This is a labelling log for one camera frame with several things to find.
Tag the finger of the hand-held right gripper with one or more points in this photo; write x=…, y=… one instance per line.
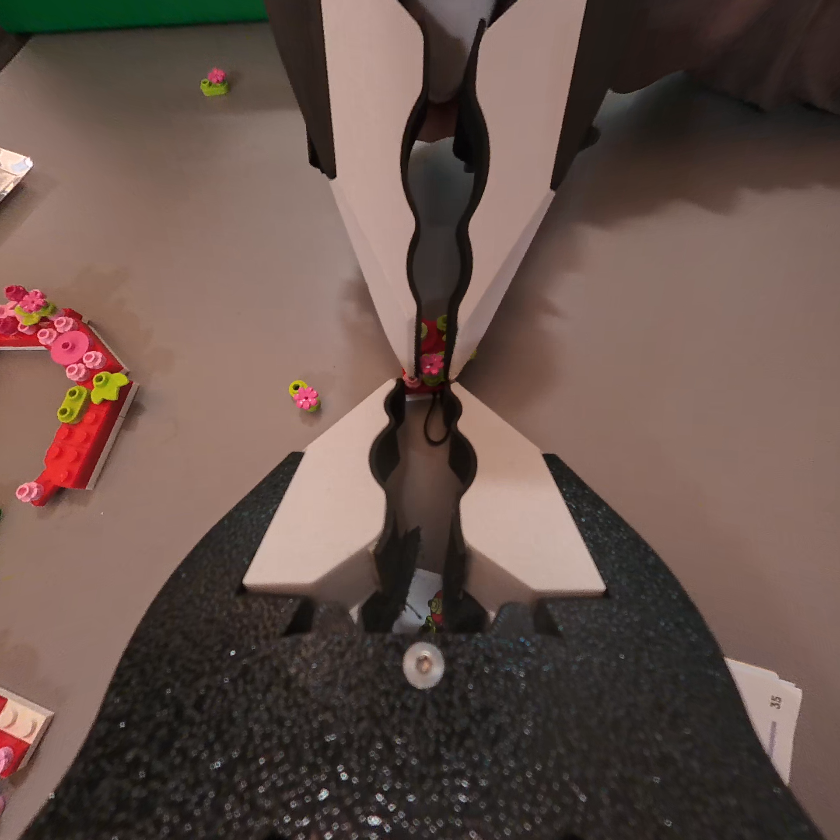
x=525, y=98
x=367, y=98

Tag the green pink lego flower piece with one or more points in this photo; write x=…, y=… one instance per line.
x=214, y=83
x=306, y=396

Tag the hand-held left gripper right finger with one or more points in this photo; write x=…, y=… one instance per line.
x=525, y=525

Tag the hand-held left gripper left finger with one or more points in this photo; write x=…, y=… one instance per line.
x=315, y=525

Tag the red lego heart frame section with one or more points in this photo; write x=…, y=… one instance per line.
x=72, y=433

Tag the person's right forearm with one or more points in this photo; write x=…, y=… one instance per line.
x=754, y=39

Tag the red white lego plate section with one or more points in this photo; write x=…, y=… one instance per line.
x=16, y=728

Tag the green panel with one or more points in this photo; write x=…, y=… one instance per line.
x=131, y=13

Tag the clear plastic bag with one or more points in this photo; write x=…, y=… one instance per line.
x=12, y=172

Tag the lego instruction booklet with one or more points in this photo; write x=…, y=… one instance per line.
x=768, y=712

